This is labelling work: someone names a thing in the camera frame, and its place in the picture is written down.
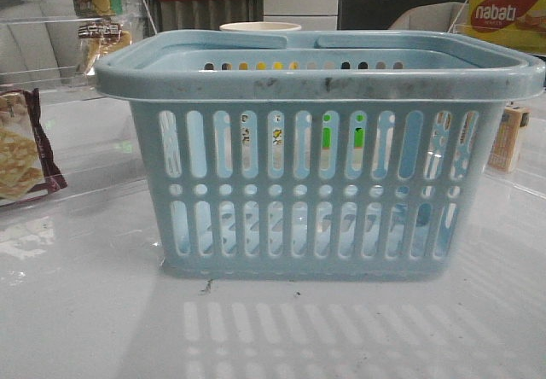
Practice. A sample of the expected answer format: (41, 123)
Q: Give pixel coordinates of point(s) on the colourful rubik's cube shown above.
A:
(358, 132)

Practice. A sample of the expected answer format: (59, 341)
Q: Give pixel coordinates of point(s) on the beige small snack box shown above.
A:
(506, 148)

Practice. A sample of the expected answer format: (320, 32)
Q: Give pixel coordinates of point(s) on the packaged bread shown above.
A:
(98, 38)

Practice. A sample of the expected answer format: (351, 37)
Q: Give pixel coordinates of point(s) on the left clear acrylic shelf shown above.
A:
(92, 138)

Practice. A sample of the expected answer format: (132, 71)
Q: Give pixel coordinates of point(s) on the yellow nabati wafer box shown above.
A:
(516, 24)

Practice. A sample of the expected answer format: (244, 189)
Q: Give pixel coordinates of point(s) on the brown cracker snack bag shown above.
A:
(28, 168)

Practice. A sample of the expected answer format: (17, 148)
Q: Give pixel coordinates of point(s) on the light blue plastic basket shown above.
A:
(229, 125)

